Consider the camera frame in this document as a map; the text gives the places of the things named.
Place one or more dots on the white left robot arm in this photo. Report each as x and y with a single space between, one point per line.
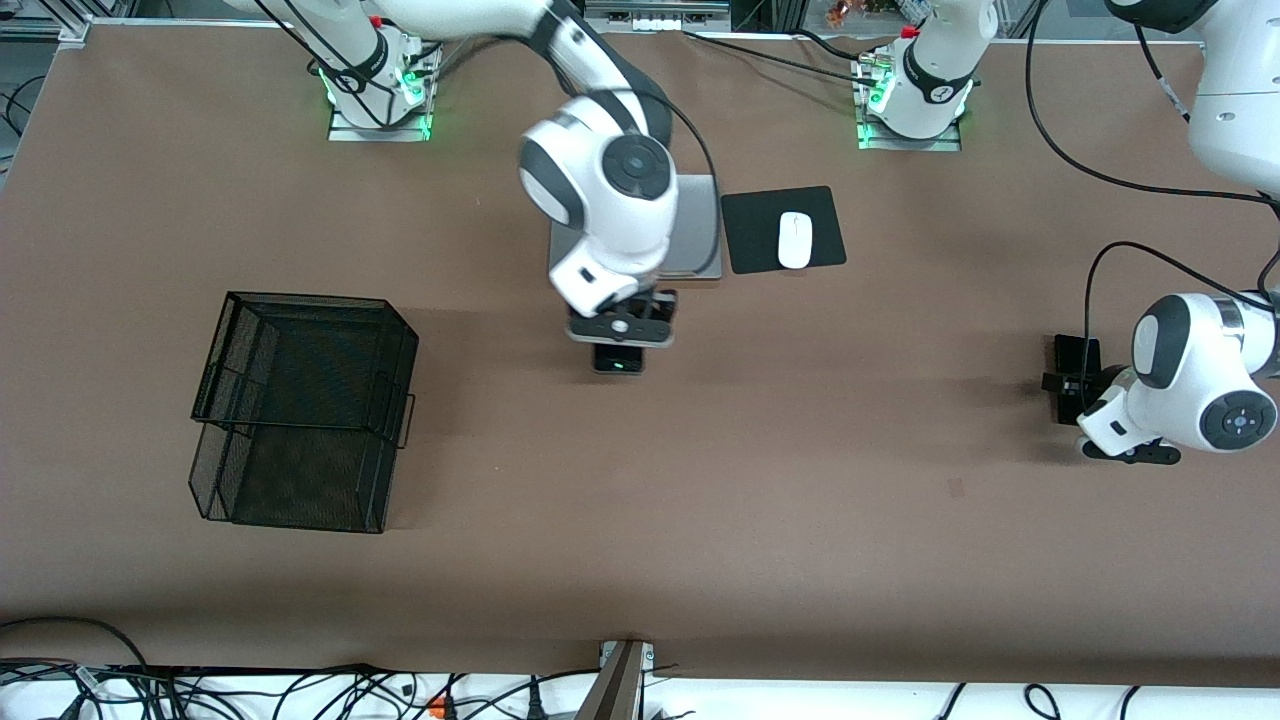
1200 350

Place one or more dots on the white power strip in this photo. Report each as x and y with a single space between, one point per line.
655 23

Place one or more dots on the white computer mouse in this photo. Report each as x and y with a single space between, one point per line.
795 240

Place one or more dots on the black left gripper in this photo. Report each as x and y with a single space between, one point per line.
1088 384

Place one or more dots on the black mouse pad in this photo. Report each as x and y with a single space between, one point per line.
750 230

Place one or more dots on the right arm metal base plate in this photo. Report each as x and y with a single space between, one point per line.
380 134

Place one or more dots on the long black smartphone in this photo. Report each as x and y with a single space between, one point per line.
1078 352

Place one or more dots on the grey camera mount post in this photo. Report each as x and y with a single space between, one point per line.
615 690

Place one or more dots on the silver closed laptop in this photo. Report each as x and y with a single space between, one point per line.
700 230

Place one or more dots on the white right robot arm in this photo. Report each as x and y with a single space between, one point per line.
600 230

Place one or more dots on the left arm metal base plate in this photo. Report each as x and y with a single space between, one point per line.
910 145

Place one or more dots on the small black flip phone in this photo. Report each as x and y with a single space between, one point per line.
618 360

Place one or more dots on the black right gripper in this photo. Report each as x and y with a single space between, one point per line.
661 304

